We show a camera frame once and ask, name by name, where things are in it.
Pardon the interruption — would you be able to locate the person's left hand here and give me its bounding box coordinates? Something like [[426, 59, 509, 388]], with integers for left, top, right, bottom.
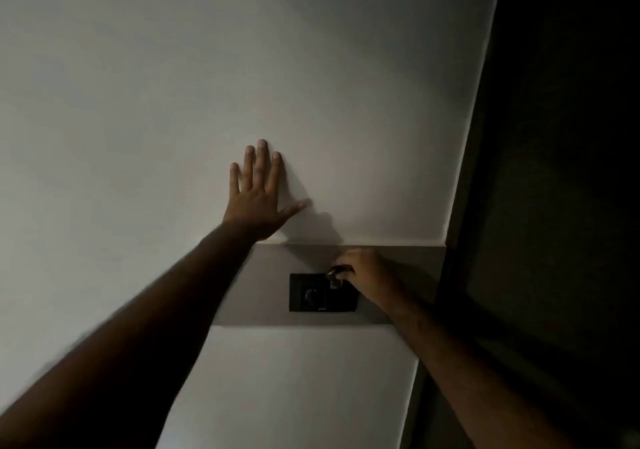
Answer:
[[222, 139, 308, 242]]

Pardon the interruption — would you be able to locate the person's left forearm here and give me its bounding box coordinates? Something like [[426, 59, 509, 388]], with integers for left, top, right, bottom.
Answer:
[[0, 221, 258, 449]]

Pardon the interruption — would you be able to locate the black wall switch plate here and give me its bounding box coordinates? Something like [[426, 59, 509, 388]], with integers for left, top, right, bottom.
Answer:
[[289, 273, 359, 313]]

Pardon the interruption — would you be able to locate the person's right hand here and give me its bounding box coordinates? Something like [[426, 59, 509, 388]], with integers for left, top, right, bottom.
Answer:
[[332, 248, 407, 311]]

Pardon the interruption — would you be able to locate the grey wall panel strip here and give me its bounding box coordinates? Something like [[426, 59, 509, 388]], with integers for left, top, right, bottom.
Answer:
[[214, 243, 447, 326]]

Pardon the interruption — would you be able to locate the person's right forearm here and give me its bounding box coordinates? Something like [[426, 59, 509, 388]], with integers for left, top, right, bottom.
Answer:
[[382, 289, 581, 449]]

